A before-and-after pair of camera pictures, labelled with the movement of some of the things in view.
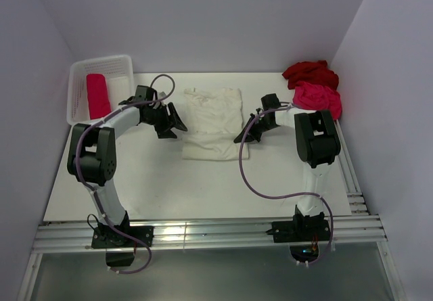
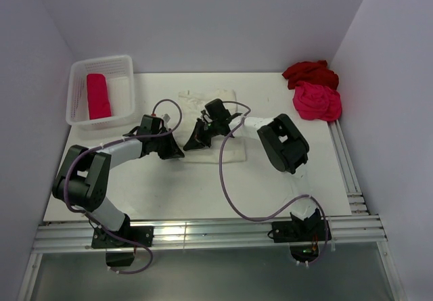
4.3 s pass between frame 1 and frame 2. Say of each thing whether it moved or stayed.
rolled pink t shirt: stayed
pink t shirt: stayed
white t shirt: stayed
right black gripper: moved
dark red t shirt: stayed
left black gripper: moved
